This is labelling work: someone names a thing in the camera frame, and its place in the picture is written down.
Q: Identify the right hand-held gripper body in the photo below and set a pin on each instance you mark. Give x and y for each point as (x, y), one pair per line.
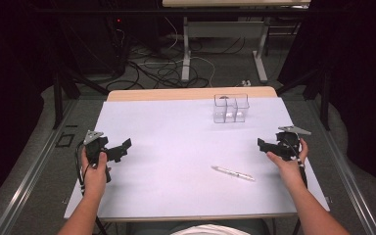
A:
(289, 143)

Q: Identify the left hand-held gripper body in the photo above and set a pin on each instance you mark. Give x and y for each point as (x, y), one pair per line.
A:
(95, 147)

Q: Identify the white pen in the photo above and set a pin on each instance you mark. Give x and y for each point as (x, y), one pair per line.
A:
(233, 173)

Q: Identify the clear plastic pen holder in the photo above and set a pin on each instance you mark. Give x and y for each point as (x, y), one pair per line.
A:
(231, 107)

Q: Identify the person's right hand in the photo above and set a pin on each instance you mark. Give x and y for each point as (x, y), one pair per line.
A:
(289, 169)

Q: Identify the person's left hand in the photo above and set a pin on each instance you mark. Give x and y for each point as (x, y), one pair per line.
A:
(95, 178)

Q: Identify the black metal stand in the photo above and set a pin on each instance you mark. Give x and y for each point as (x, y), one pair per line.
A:
(67, 88)
(316, 91)

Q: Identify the white power plug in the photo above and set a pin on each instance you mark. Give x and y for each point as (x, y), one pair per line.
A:
(246, 83)

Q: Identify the white paper table cover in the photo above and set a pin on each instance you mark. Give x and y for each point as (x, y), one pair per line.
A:
(192, 156)

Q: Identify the person's white shirt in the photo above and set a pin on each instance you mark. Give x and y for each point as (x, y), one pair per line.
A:
(210, 230)

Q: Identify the black computer tower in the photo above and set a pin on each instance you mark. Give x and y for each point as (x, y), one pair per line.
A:
(94, 42)

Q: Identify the white-framed desk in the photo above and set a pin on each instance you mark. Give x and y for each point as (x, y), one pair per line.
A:
(231, 29)

